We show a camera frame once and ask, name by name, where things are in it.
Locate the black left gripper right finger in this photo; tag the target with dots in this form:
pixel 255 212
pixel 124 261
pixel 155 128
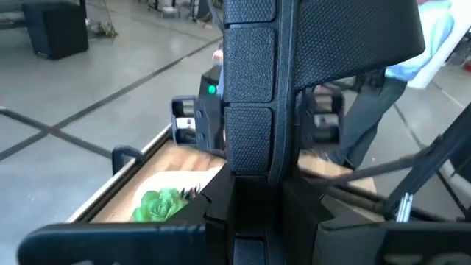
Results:
pixel 368 244

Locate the black frame bracket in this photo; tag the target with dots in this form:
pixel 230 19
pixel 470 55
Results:
pixel 121 152

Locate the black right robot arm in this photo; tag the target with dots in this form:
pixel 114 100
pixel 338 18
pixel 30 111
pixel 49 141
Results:
pixel 209 117

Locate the black cabinet box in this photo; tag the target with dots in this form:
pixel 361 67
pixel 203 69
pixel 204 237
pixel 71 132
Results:
pixel 59 29

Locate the black aluminium table frame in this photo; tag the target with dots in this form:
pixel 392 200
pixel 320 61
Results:
pixel 434 162

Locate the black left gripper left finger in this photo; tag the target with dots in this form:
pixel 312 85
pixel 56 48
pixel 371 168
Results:
pixel 147 244

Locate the person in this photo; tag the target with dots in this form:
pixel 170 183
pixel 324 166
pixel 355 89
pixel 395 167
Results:
pixel 368 110

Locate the green succulent in patterned pot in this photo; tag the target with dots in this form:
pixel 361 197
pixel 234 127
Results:
pixel 158 206

